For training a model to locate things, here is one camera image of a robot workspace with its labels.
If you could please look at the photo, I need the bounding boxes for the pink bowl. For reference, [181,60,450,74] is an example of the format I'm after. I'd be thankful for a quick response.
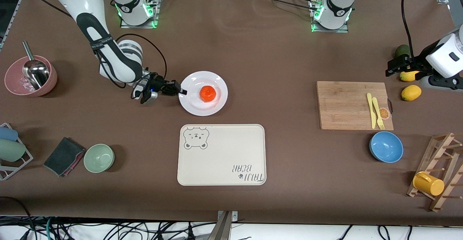
[4,55,58,97]

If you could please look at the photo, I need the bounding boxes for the clear ice cubes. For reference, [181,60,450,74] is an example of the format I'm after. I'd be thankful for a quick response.
[17,78,34,93]

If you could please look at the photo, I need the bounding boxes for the wooden peg mug rack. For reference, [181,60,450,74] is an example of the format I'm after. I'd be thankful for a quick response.
[407,132,463,212]

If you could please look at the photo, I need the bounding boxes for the white round plate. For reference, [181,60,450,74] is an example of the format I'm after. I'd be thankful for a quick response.
[179,71,229,117]

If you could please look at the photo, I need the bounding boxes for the cream bear print tray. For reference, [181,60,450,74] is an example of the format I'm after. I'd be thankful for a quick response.
[177,124,267,186]

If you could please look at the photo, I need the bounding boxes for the black hanging cable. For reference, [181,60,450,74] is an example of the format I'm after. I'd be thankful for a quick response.
[400,0,415,62]

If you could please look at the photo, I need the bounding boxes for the dark grey folded cloth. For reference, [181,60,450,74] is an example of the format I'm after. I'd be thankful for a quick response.
[43,137,86,177]

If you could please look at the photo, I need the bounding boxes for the aluminium arm base plate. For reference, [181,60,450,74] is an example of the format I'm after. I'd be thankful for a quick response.
[310,0,349,33]
[120,0,160,29]

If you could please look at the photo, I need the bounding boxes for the pale green cup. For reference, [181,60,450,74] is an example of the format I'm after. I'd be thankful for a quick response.
[0,139,26,162]

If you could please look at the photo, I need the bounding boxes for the yellow plastic knife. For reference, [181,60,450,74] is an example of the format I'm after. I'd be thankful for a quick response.
[366,93,377,129]

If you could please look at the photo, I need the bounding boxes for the dark green fruit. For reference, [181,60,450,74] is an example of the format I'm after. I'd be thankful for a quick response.
[394,45,411,59]

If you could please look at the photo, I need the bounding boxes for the orange fruit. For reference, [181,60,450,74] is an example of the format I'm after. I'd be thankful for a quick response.
[199,85,217,103]

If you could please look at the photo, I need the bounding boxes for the yellow mug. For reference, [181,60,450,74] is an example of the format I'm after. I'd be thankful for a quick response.
[413,171,445,197]

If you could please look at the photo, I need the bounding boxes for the light blue cup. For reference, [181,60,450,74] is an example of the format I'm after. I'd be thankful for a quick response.
[0,127,18,142]

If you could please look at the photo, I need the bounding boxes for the teal floor cable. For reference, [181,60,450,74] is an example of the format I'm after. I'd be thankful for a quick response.
[45,216,55,240]

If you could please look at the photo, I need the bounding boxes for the yellow plastic fork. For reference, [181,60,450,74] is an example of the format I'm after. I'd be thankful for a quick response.
[372,97,385,130]

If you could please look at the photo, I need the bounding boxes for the metal scoop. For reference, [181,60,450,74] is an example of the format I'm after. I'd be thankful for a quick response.
[22,41,50,90]

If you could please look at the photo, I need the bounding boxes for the pale green bowl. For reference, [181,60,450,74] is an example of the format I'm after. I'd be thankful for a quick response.
[84,144,115,173]

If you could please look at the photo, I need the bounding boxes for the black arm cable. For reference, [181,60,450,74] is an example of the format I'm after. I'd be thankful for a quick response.
[114,33,168,85]

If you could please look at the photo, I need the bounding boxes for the blue bowl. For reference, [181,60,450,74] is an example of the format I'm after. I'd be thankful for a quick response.
[369,131,404,163]

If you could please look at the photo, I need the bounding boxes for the wooden cutting board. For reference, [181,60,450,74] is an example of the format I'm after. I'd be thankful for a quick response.
[317,81,394,131]

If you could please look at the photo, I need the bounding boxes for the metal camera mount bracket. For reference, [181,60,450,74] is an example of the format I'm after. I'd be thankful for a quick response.
[216,210,238,240]

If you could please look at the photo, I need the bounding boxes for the white wire cup rack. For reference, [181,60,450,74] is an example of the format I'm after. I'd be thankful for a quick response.
[0,123,34,181]

